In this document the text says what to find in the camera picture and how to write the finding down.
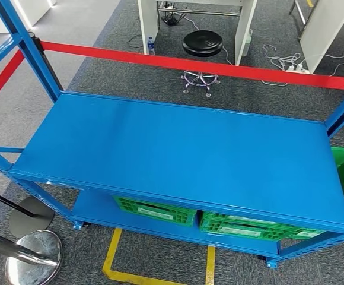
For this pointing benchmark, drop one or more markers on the white power strip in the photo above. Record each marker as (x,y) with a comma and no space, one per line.
(298,70)

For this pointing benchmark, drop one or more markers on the blue metal shelf rack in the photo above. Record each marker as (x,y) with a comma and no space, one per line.
(175,157)

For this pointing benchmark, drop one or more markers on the clear plastic water bottle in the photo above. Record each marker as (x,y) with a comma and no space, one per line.
(151,46)

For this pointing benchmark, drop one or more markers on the black stool chrome base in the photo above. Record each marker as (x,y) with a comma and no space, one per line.
(202,43)

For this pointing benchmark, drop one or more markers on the white desk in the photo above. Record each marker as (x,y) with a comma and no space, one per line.
(323,31)
(148,23)

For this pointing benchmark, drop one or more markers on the chrome stanchion post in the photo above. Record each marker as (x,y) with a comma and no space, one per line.
(32,255)
(46,63)

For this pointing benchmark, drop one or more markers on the long red barrier belt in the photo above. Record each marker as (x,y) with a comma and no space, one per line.
(189,63)

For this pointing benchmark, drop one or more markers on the black stanchion post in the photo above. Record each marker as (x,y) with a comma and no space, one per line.
(32,216)

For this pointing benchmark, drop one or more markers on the yellow floor tape square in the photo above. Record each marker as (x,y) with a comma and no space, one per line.
(112,255)

